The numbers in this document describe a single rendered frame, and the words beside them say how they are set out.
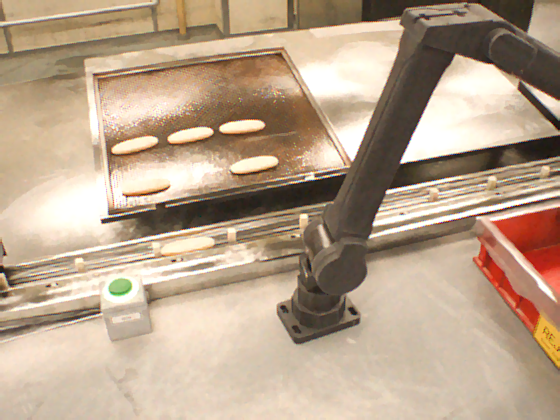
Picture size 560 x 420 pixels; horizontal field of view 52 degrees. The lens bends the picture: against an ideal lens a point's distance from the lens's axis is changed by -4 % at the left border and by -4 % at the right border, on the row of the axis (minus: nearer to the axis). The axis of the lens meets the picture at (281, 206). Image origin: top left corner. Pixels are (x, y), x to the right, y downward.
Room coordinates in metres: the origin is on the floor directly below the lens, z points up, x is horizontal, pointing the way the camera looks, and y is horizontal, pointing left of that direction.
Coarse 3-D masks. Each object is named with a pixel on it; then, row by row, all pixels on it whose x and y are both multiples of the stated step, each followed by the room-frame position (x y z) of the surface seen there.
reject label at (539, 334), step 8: (544, 320) 0.61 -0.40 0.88; (536, 328) 0.62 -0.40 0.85; (544, 328) 0.60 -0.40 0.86; (552, 328) 0.59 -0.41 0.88; (536, 336) 0.61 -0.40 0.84; (544, 336) 0.60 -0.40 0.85; (552, 336) 0.58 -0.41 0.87; (544, 344) 0.59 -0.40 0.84; (552, 344) 0.58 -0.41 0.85; (552, 352) 0.57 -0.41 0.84
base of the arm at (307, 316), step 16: (304, 288) 0.67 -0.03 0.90; (288, 304) 0.71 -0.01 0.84; (304, 304) 0.67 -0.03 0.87; (320, 304) 0.66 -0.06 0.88; (336, 304) 0.67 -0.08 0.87; (352, 304) 0.70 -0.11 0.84; (288, 320) 0.67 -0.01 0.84; (304, 320) 0.66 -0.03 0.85; (320, 320) 0.65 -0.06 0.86; (336, 320) 0.66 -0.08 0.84; (352, 320) 0.67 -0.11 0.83; (304, 336) 0.63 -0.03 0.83; (320, 336) 0.65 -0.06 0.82
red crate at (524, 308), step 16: (480, 240) 0.80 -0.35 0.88; (480, 256) 0.80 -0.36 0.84; (528, 256) 0.82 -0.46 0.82; (544, 256) 0.82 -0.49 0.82; (496, 272) 0.75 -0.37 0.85; (544, 272) 0.77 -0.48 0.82; (496, 288) 0.73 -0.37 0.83; (512, 304) 0.69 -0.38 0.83; (528, 304) 0.66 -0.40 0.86; (528, 320) 0.65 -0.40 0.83
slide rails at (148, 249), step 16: (512, 176) 1.06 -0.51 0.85; (528, 176) 1.06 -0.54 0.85; (448, 192) 1.00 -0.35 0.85; (480, 192) 1.00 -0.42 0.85; (400, 208) 0.95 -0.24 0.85; (256, 224) 0.91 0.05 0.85; (272, 224) 0.91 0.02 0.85; (288, 224) 0.91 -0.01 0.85; (176, 240) 0.87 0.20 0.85; (240, 240) 0.86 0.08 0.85; (96, 256) 0.82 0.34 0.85; (112, 256) 0.82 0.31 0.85; (128, 256) 0.82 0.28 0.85; (160, 256) 0.82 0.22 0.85; (16, 272) 0.78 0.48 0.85; (32, 272) 0.78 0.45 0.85; (48, 272) 0.78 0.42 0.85; (80, 272) 0.78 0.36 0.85; (0, 288) 0.74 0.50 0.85
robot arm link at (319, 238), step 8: (320, 224) 0.72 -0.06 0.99; (312, 232) 0.72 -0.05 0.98; (320, 232) 0.71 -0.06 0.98; (328, 232) 0.70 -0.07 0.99; (312, 240) 0.70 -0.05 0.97; (320, 240) 0.69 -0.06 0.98; (328, 240) 0.68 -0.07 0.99; (312, 248) 0.69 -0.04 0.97; (320, 248) 0.68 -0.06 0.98; (304, 256) 0.71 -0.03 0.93; (312, 256) 0.68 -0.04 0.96; (304, 264) 0.69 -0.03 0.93; (312, 264) 0.67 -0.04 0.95; (304, 272) 0.68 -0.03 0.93; (312, 272) 0.67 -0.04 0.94; (304, 280) 0.68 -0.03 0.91; (312, 280) 0.67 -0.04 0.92; (312, 288) 0.67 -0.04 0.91
